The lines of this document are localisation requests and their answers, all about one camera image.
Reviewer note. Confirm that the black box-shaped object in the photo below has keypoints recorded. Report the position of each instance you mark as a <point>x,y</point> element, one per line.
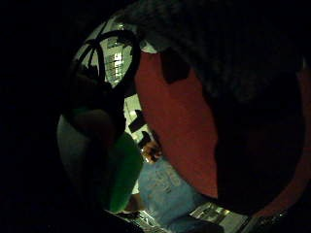
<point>137,122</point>

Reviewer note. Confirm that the the person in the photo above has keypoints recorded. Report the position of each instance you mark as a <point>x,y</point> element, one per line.
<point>168,191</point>

